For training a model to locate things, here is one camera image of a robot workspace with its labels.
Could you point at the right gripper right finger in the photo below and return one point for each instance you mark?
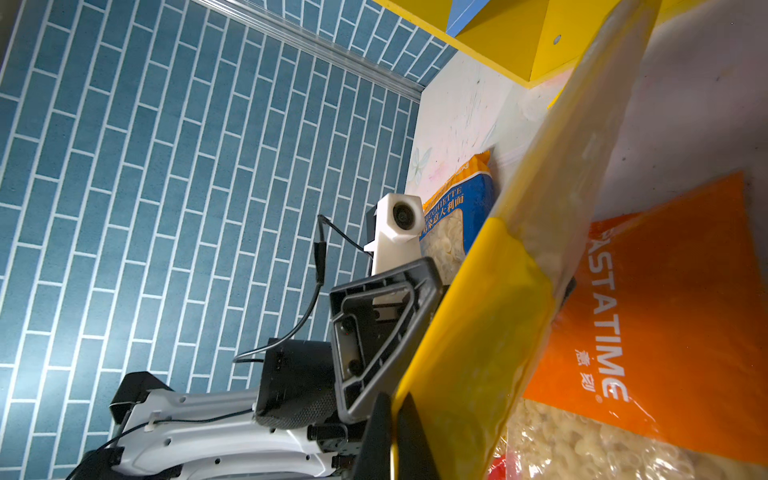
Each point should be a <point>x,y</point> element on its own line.
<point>414,457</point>

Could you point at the yellow spaghetti pack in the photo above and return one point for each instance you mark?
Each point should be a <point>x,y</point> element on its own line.
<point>486,339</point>

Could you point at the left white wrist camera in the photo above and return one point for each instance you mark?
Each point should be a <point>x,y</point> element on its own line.
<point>399,222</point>

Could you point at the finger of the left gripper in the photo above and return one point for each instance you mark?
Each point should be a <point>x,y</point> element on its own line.
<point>376,327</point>

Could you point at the yellow shelf with coloured boards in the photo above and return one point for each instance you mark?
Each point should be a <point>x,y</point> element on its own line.
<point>532,41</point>

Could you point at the blue orecchiette pasta bag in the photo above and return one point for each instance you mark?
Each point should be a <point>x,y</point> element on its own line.
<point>455,214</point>

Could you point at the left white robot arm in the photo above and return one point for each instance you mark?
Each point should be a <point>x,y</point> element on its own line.
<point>323,409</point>

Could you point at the orange Pastatime macaroni bag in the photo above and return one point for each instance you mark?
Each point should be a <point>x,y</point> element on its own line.
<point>656,367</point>

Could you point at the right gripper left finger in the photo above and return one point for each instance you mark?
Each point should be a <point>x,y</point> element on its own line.
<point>374,460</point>

